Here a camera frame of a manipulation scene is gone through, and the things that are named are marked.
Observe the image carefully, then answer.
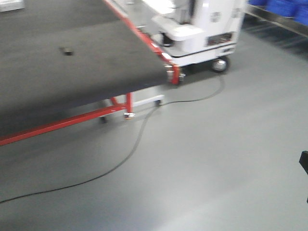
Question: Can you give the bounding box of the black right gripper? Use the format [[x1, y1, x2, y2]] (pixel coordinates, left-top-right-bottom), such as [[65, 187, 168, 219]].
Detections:
[[299, 151, 308, 174]]

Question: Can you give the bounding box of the dark brake pad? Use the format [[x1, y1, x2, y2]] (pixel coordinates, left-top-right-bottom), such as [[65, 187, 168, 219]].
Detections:
[[59, 47, 74, 56]]

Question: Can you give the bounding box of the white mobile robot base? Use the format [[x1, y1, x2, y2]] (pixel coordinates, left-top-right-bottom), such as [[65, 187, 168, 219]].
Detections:
[[127, 0, 246, 86]]

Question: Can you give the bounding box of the blue bins background shelf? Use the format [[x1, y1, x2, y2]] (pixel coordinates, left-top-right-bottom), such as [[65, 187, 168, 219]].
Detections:
[[248, 0, 308, 26]]

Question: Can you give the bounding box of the white long box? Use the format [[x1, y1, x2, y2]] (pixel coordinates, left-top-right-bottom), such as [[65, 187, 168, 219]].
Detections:
[[0, 0, 25, 12]]

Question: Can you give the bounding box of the red conveyor frame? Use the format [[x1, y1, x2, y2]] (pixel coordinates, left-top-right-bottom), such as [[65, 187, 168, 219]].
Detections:
[[0, 0, 186, 147]]

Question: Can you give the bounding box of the black floor cable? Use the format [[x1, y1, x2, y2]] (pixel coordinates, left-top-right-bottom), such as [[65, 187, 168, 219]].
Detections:
[[0, 73, 226, 204]]

